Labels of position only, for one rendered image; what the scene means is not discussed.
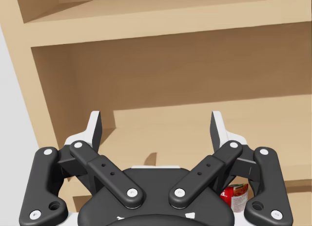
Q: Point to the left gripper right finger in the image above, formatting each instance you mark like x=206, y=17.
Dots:
x=231, y=152

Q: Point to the red and white can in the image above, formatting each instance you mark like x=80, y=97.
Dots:
x=235, y=196

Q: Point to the pale wooden shelf unit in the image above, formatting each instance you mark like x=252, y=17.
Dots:
x=161, y=77

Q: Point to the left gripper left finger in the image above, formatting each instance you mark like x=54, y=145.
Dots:
x=80, y=152

